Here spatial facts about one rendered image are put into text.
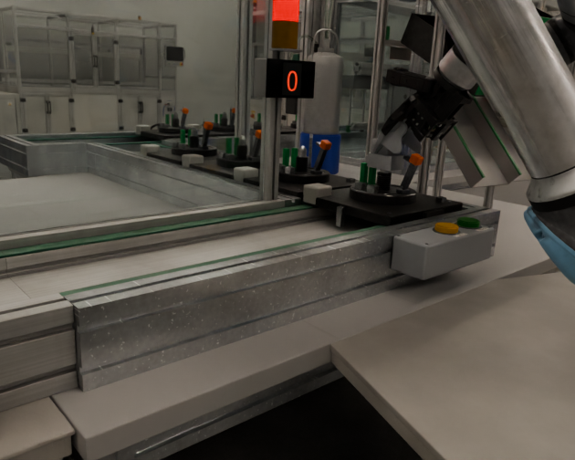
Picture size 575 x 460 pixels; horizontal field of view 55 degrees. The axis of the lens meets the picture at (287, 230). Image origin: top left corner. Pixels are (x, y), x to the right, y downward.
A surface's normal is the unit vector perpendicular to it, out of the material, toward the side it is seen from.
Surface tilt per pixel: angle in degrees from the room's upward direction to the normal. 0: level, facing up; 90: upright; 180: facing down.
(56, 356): 90
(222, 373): 0
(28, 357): 90
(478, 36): 109
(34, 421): 0
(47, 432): 0
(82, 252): 90
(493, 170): 45
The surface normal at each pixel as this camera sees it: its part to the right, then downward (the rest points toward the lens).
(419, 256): -0.75, 0.14
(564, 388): 0.04, -0.96
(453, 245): 0.66, 0.22
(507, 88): -0.56, 0.49
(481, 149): 0.40, -0.51
